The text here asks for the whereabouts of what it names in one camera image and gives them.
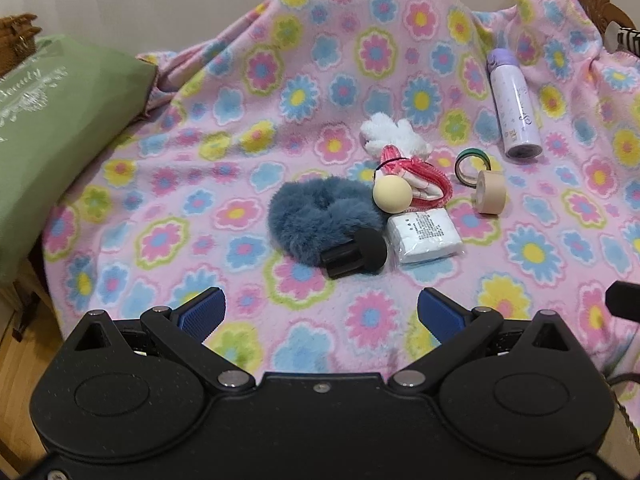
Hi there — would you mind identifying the blue furry scrunchie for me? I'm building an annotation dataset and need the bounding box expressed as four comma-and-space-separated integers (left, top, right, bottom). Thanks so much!
267, 177, 387, 266

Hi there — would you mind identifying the white fluffy plush toy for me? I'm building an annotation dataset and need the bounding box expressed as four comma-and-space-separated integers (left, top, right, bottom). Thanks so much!
360, 112, 433, 159

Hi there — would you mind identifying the white tissue pack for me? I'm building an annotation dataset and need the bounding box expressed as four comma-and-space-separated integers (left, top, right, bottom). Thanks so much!
386, 208, 463, 264

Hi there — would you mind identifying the black makeup brush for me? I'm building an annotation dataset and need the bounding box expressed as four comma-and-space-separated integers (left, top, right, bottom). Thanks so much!
320, 228, 388, 280

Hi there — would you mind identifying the beige tape roll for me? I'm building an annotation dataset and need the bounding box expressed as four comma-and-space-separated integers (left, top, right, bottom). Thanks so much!
475, 170, 506, 216

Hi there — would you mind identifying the green tape roll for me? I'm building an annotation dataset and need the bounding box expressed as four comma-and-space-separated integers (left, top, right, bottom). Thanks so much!
454, 148, 492, 188

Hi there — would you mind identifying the lilac thermos bottle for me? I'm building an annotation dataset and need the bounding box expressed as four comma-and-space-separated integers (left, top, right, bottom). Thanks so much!
487, 48, 542, 160

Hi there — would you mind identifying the pink floral fleece blanket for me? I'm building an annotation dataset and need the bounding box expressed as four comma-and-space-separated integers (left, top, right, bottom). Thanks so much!
43, 0, 639, 376

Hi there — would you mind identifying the green fabric cushion bag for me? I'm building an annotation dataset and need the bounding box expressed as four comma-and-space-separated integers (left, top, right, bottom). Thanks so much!
1, 35, 156, 284

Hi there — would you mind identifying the zebra striped item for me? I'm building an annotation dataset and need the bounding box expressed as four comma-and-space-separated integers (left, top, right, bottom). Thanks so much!
603, 22, 640, 58

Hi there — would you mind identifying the brown wicker chair back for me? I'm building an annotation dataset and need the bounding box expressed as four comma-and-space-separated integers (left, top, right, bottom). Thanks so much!
578, 0, 636, 34

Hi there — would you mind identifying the brown wicker basket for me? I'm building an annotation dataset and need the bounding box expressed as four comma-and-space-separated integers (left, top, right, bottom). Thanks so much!
0, 13, 41, 77

